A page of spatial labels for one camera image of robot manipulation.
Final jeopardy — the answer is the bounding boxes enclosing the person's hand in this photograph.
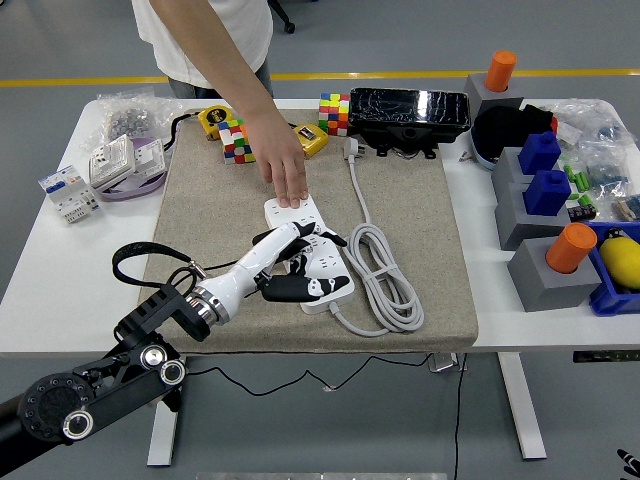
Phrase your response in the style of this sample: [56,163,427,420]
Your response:
[243,113,310,210]

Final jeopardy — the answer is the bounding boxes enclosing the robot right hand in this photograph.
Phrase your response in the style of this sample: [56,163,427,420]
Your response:
[617,448,640,479]

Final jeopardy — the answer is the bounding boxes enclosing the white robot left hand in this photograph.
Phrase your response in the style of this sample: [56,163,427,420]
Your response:
[199,221,351,321]

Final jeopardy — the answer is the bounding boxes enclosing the white power strip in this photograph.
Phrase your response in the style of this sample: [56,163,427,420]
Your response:
[263,196,357,315]

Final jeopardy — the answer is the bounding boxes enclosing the thin black adapter cord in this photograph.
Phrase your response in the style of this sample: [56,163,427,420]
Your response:
[182,257,436,399]

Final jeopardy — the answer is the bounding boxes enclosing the yellow tape measure square window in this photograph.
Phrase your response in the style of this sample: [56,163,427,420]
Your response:
[292,123,330,160]

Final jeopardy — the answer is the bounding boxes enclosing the multicolour puzzle cube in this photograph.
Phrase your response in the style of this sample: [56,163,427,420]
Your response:
[318,92,351,137]
[217,117,256,165]

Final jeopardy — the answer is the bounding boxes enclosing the grey-brown mat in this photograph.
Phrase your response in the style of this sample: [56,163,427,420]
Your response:
[132,107,480,355]

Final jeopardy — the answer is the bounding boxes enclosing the yellow tape measure round label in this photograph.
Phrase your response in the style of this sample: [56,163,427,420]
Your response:
[163,103,236,151]

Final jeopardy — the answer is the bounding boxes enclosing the black table handset panel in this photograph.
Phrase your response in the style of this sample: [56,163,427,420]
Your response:
[572,349,640,364]

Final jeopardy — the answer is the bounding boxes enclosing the white table leg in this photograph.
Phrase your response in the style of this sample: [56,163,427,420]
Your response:
[497,352,548,461]
[146,355,187,467]

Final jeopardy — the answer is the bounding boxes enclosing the glossy black box device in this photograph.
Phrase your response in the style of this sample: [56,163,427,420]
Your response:
[348,87,473,161]

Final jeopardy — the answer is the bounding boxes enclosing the black office chair base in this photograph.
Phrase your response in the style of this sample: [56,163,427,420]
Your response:
[267,0,296,35]

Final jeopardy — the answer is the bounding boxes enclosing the purple tape roll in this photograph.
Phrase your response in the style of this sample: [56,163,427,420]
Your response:
[94,137,169,202]

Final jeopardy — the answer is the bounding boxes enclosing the clear bag of metal nuts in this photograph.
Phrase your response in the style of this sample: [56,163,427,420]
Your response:
[82,87,184,151]

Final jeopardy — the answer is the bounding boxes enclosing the blue plastic bin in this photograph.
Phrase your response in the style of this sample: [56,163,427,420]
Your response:
[587,221,640,317]

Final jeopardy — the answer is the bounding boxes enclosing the grey block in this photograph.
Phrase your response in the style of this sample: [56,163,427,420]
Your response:
[491,147,539,201]
[507,237,603,314]
[493,182,574,251]
[464,73,525,119]

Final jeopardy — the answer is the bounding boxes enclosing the white circuit breaker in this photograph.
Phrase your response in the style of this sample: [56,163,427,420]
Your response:
[38,165,101,225]

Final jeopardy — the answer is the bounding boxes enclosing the yellow toy fruit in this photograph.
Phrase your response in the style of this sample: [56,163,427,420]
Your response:
[598,228,640,291]

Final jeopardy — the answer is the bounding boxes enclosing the table control box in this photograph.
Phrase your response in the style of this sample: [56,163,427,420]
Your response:
[427,352,469,374]

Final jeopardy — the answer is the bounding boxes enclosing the orange cylinder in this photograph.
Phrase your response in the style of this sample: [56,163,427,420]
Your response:
[544,222,599,275]
[483,49,519,94]

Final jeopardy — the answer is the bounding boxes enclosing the black cloth cap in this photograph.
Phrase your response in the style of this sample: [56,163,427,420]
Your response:
[472,103,557,159]

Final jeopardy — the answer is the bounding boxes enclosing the small bag of connectors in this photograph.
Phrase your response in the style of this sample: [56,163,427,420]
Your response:
[612,194,640,221]

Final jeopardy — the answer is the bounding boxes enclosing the blue block with knob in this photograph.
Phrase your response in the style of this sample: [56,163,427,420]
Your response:
[523,169,572,217]
[518,130,562,176]

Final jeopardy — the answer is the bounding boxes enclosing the green plastic pegs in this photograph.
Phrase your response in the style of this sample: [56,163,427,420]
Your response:
[563,164,595,194]

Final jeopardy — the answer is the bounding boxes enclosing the clear bag of blue parts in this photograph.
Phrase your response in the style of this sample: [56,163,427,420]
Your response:
[574,139,636,201]

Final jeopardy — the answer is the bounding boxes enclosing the white power strip cord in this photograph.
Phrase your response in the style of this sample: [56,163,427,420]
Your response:
[327,137,426,339]

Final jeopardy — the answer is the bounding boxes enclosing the white wall switch panel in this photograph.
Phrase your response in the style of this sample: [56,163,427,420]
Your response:
[130,138,166,181]

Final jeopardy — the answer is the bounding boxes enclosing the white wall socket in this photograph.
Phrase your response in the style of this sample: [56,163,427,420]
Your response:
[88,133,136,190]

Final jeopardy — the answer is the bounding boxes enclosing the black hanging cable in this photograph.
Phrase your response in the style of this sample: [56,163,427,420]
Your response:
[452,352,469,480]

